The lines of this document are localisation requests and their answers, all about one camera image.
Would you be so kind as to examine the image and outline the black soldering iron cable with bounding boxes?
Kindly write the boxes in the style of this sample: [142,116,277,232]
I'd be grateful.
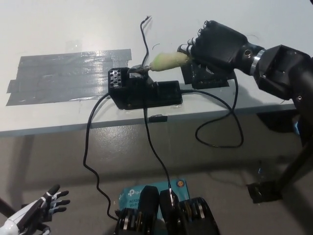
[180,73,245,149]

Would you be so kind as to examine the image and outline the black floor tape square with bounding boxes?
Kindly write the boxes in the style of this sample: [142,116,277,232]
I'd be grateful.
[246,180,284,204]

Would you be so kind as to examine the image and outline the teal router box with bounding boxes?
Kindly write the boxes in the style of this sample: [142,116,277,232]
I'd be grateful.
[118,180,192,213]

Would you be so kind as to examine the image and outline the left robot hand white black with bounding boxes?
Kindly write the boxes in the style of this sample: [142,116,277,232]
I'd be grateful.
[24,184,71,235]

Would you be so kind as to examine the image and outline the black square printed holder plate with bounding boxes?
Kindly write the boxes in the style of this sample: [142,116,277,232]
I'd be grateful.
[180,61,230,90]

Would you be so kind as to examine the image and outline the right robot hand black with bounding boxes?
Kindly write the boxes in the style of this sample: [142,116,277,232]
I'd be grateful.
[177,20,266,75]

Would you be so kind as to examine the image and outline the black robot torso blocks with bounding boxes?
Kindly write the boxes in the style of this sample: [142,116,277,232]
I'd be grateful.
[113,186,220,235]

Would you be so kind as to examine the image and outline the thin black frayed-end cable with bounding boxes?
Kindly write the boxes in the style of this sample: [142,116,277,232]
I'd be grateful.
[139,16,176,204]

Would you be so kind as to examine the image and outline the small black tape strip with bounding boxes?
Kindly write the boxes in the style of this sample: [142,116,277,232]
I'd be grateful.
[148,115,168,123]

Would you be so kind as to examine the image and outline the black soldering station base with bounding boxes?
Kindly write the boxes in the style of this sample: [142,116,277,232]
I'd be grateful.
[107,64,183,110]

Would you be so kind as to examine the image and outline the black power cable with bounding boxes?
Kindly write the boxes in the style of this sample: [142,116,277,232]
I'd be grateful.
[83,94,120,221]

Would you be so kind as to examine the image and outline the grey duct tape patch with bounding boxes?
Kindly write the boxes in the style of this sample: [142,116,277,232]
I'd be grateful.
[5,48,133,106]

